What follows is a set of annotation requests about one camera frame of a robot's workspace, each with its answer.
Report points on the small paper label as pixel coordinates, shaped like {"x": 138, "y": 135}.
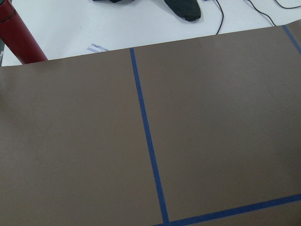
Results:
{"x": 96, "y": 49}

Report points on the black cloth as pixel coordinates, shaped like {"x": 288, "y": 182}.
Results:
{"x": 187, "y": 10}

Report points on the red cylinder bottle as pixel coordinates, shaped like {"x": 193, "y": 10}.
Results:
{"x": 17, "y": 37}

